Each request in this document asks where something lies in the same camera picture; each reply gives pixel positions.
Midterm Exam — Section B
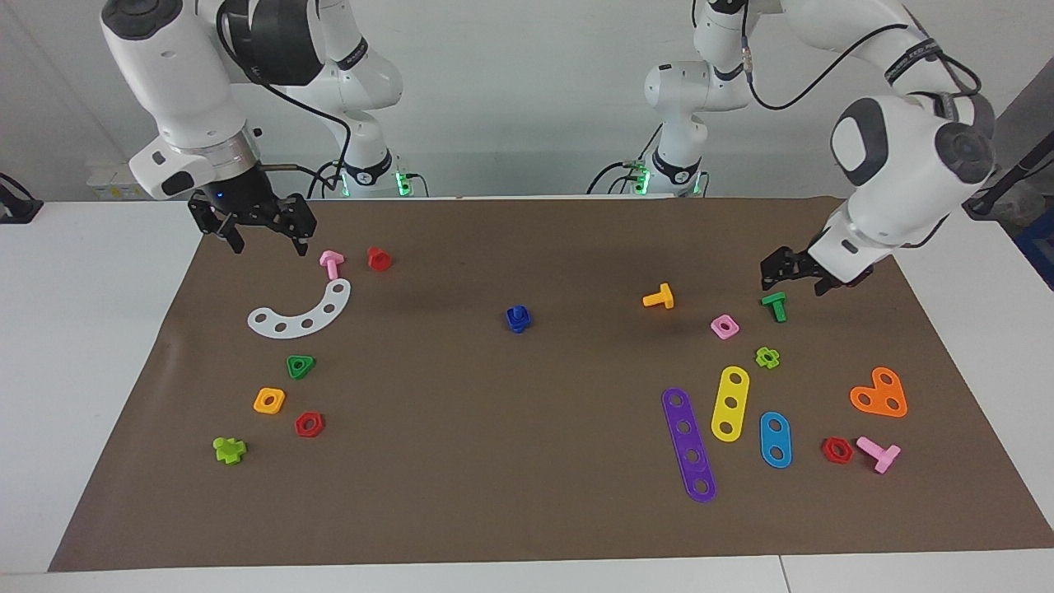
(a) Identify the yellow three-hole strip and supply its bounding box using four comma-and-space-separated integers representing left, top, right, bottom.
710, 366, 751, 443

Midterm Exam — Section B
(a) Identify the orange heart plate with holes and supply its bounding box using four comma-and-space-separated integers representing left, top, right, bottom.
849, 367, 909, 419

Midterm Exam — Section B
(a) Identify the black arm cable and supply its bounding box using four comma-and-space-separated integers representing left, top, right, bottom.
739, 0, 985, 112
216, 0, 351, 198

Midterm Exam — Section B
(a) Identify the black stand base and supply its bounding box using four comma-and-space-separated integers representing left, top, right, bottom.
0, 171, 44, 225
959, 132, 1054, 219

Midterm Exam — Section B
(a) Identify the brown table mat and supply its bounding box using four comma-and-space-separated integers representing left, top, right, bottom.
48, 196, 1054, 572

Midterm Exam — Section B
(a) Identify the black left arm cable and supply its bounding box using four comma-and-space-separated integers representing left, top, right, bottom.
739, 0, 985, 112

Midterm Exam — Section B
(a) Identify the blue two-hole strip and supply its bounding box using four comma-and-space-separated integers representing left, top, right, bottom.
758, 411, 794, 469

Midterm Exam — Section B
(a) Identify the purple four-hole strip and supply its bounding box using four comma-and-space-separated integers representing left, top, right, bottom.
661, 387, 718, 504

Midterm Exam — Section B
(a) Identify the white curved strip with holes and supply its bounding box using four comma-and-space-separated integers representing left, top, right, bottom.
247, 278, 352, 339

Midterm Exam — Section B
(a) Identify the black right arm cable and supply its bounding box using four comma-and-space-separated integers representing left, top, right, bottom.
216, 0, 351, 198

